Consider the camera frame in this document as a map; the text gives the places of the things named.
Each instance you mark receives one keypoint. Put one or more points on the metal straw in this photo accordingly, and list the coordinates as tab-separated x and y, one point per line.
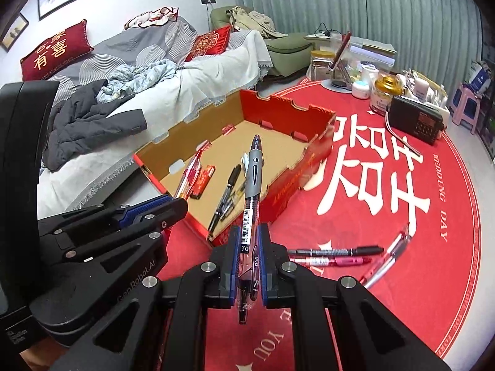
402	133

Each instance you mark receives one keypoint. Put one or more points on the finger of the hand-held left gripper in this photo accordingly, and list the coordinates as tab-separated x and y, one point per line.
154	220
143	206

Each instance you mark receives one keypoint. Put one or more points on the wall socket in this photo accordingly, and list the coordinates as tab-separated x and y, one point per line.
208	1

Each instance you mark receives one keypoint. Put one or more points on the beige clothes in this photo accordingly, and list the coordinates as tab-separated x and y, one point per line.
255	21

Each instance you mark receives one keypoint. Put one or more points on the white cream jar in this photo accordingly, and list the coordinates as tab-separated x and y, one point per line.
361	89

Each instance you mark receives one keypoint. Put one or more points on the white barrel red pen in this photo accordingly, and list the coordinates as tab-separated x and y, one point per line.
386	259

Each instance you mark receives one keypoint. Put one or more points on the small side table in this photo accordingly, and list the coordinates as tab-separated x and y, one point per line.
321	35

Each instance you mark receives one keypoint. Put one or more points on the red cardboard box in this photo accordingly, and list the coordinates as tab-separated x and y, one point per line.
278	150

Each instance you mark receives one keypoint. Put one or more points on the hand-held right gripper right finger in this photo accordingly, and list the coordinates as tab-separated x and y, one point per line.
264	247

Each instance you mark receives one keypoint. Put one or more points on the red lighter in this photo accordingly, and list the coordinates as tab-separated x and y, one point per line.
203	181

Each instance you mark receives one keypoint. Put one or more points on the grey green curtain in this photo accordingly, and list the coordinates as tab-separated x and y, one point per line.
367	0

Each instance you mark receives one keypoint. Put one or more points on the clear plastic container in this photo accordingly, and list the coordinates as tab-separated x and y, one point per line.
375	52

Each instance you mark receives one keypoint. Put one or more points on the black marker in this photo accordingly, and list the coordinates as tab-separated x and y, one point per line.
340	250

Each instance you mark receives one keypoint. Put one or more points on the grey grip black gel pen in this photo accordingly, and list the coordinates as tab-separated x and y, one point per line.
253	185

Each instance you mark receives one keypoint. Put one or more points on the gold lid glass jar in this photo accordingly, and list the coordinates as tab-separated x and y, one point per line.
386	96

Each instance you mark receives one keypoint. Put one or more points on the red round table mat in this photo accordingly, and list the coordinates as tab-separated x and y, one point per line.
444	278

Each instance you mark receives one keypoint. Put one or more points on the yellow lid plastic jar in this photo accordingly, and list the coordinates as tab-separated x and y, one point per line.
321	65

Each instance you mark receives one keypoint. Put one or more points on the pink clip red pen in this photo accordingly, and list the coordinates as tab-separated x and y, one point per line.
340	261

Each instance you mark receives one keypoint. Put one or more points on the long black pen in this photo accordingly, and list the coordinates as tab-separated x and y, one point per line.
228	193

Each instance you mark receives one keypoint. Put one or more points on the pink plastic stool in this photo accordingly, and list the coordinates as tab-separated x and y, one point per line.
466	104

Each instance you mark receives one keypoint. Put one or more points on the white fringed sofa throw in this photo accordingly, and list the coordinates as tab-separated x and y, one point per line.
216	69

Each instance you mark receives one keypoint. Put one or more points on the white cup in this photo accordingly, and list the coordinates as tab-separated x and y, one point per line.
369	72

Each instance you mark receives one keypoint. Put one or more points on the light blue floral cloth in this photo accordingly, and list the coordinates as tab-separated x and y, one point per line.
135	79

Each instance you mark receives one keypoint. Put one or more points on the red case phone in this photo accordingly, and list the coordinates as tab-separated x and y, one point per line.
342	50

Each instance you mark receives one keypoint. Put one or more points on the dark grey jacket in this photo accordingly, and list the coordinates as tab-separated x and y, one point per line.
85	123

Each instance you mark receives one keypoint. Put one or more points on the red pillow with gold characters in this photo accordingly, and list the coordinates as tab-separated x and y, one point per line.
54	52

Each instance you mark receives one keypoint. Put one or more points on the red pillow with gold ornament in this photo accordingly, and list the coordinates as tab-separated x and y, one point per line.
209	42

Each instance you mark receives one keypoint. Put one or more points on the white cloth with red trim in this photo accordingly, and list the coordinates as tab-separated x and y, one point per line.
154	16

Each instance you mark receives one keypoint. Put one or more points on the green armchair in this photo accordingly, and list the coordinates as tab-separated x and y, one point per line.
290	50

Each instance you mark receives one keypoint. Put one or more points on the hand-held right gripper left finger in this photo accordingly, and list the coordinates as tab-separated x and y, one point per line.
232	290

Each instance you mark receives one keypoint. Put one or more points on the white bag with blue logo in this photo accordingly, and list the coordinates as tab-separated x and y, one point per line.
481	77

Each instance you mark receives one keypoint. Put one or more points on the black radio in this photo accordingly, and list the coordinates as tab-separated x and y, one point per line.
415	119

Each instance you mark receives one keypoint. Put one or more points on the clear red pen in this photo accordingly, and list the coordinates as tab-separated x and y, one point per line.
189	174

